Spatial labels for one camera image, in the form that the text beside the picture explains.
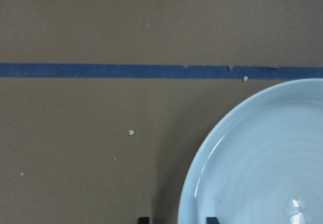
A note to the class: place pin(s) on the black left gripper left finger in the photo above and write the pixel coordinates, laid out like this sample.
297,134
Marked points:
143,220

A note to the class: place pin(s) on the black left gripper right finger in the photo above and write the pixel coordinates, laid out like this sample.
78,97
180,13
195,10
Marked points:
211,220

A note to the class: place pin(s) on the blue plate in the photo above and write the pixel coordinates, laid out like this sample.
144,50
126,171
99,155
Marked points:
262,162

